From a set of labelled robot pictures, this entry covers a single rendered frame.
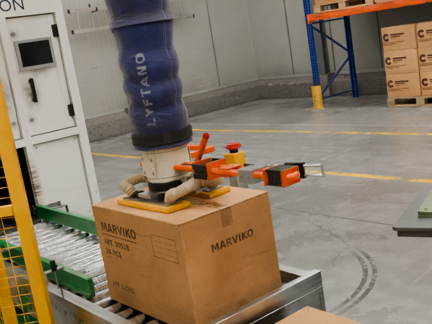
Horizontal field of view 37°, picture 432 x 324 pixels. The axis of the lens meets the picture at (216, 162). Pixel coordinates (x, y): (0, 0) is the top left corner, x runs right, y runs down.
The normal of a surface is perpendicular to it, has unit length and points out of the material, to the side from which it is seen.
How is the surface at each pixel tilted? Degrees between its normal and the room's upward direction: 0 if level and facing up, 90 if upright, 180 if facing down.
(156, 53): 77
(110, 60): 90
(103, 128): 90
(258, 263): 90
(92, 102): 90
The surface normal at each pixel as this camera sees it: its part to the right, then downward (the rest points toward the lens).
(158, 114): -0.02, -0.07
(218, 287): 0.62, 0.05
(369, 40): -0.76, 0.24
